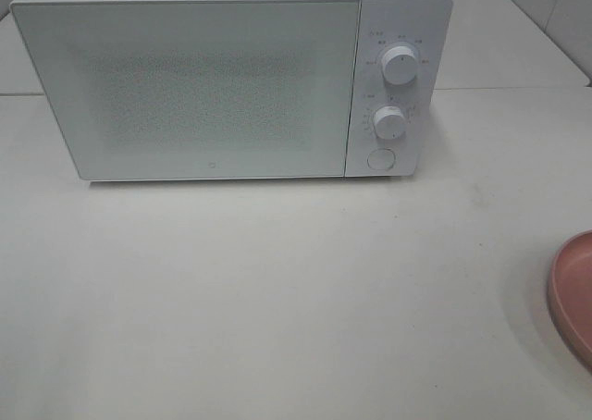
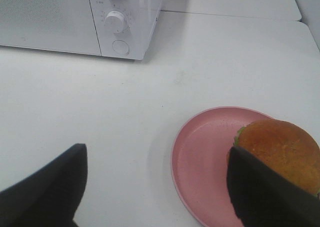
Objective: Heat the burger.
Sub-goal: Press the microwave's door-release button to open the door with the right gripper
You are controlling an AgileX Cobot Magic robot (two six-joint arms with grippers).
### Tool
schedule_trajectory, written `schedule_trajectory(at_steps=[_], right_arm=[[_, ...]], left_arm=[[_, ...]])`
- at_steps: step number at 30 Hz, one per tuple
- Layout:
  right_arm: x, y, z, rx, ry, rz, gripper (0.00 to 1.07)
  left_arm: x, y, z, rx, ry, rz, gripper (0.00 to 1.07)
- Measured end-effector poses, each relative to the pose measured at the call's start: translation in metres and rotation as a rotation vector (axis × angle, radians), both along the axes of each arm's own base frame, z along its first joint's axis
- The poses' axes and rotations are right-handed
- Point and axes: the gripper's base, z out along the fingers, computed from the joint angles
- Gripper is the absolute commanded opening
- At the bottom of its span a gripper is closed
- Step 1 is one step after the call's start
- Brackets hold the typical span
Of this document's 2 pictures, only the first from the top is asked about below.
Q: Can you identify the round white door button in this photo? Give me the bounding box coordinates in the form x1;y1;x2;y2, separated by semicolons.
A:
367;148;396;171

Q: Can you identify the pink plate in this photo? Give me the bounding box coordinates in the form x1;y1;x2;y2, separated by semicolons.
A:
547;230;591;372

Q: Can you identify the lower white microwave knob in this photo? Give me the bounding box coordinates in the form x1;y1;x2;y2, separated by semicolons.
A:
373;106;407;141

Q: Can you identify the white microwave knob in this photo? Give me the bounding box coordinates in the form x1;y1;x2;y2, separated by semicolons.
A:
380;43;419;86
373;106;407;141

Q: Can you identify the upper white microwave knob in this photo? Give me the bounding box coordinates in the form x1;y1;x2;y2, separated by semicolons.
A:
380;43;419;86

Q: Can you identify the white microwave oven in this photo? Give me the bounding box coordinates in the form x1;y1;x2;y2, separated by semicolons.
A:
10;0;453;178

